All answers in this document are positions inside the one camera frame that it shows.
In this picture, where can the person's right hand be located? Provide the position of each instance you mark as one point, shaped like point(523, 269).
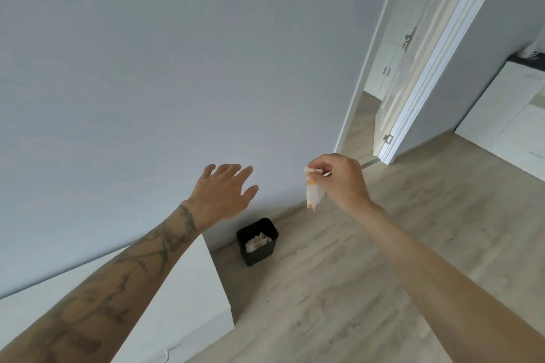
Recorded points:
point(345, 184)

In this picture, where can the person's left hand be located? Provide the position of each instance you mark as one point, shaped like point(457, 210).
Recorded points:
point(217, 197)

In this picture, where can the white stained wipe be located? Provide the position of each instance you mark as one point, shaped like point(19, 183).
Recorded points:
point(315, 194)

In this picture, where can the low white wooden cabinet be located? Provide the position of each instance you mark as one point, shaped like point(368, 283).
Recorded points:
point(191, 290)

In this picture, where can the person's left forearm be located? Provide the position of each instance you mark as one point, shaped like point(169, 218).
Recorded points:
point(98, 303)

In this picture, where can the person's right forearm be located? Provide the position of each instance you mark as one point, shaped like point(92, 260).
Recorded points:
point(460, 290)

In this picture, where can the grey door threshold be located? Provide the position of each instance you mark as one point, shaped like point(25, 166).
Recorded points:
point(369, 164)

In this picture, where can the black trash bin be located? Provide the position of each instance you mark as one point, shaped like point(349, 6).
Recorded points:
point(259, 258)

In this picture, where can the white open room door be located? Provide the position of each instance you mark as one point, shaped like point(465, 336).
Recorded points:
point(426, 77)

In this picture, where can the white cabinet door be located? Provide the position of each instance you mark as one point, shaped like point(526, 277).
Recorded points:
point(498, 107)

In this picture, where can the white wardrobe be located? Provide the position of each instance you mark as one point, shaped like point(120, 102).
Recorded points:
point(400, 14)

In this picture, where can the white door frame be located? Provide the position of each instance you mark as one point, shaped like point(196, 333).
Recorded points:
point(449, 43)

